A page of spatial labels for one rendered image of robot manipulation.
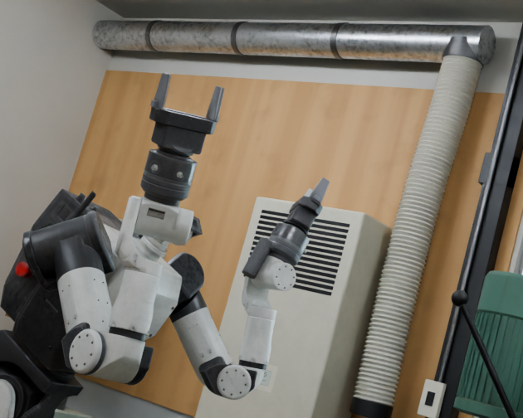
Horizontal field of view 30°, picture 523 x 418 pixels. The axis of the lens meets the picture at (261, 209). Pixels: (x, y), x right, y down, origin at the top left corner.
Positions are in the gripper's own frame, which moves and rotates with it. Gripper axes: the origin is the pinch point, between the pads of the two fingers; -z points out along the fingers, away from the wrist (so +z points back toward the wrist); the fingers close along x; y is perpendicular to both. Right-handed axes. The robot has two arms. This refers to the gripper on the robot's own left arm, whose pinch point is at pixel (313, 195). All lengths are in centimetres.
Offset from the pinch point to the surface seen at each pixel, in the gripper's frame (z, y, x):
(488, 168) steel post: -83, -67, -96
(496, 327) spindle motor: 16, -42, 33
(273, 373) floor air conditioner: 17, -40, -136
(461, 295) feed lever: 15.3, -32.0, 35.1
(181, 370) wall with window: 22, -17, -206
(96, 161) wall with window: -55, 67, -262
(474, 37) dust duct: -125, -39, -93
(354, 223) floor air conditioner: -43, -36, -113
